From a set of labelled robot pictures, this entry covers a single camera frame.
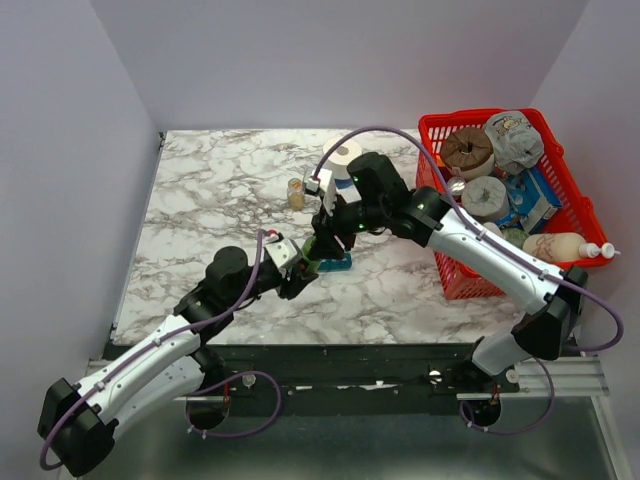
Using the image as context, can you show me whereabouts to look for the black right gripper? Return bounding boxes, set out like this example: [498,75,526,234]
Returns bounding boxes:
[307,192,386,263]

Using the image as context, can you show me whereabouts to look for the green pill bottle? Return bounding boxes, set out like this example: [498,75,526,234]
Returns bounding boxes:
[301,236,322,273]

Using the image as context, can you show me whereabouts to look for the teal weekly pill organizer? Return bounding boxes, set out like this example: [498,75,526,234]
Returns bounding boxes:
[318,253,353,272]

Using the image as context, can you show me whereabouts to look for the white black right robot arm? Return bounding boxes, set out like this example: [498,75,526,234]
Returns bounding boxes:
[305,153,588,392]

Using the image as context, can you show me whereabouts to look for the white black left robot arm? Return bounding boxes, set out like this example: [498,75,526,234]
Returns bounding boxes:
[37,239,318,477]

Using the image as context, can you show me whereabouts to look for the blue tape roll base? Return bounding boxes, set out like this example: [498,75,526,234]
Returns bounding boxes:
[335,177,358,190]

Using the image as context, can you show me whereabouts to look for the clear jar yellow capsules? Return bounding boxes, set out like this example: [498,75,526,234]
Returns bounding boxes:
[287,178,305,211]

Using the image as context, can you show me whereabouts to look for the white paper roll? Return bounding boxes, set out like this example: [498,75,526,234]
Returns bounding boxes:
[323,139,363,181]

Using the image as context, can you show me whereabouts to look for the silver lid can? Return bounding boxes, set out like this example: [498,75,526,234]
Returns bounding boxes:
[447,177,466,198]

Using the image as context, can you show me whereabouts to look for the grey wrapped roll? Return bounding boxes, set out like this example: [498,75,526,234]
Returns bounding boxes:
[461,176,510,222]

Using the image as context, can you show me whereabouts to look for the brown wrapped roll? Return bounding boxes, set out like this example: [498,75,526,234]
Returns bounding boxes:
[440,127,494,180]

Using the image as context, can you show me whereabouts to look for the blue carton box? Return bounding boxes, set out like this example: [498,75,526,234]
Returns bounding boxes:
[502,166,563,234]

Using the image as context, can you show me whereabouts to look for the grey crumpled bag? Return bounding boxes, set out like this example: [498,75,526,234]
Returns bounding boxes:
[484,110,544,175]

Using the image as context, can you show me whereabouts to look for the cream squeeze bottle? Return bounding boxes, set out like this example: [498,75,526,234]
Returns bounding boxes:
[522,232,620,263]

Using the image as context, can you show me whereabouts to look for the red plastic basket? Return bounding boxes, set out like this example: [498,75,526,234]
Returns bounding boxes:
[417,107,614,301]

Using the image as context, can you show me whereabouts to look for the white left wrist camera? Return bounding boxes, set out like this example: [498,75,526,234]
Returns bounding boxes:
[264,236,303,276]

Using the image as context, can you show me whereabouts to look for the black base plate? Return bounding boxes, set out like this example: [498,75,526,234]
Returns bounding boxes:
[187,344,515,422]

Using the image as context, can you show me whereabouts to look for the aluminium rail frame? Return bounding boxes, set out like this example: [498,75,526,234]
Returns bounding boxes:
[86,357,609,401]

